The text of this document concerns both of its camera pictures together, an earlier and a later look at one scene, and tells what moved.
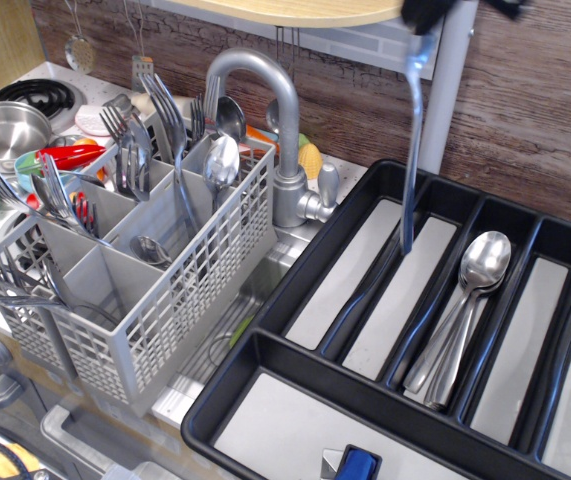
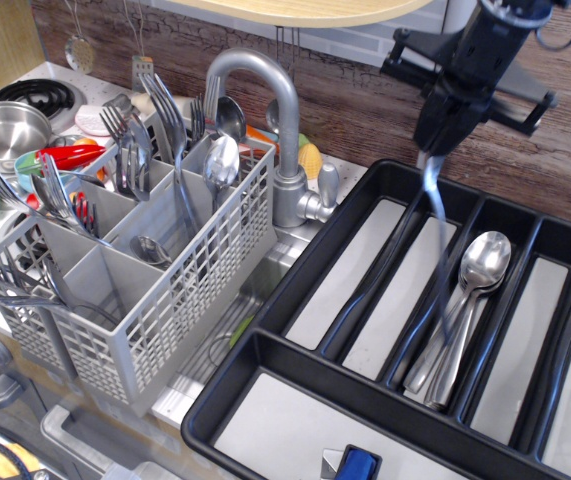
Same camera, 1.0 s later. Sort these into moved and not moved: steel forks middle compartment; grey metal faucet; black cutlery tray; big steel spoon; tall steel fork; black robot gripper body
Moved: big steel spoon; black robot gripper body
Not moved: grey metal faucet; tall steel fork; steel forks middle compartment; black cutlery tray
